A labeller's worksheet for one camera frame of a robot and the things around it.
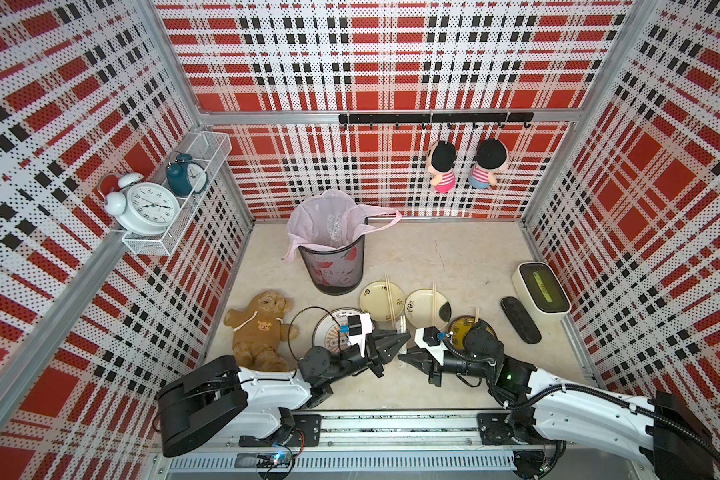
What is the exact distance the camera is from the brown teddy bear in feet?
2.60

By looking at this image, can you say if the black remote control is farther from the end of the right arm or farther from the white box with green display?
the end of the right arm

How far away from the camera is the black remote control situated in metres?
0.90

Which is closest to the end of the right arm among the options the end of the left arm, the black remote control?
the end of the left arm
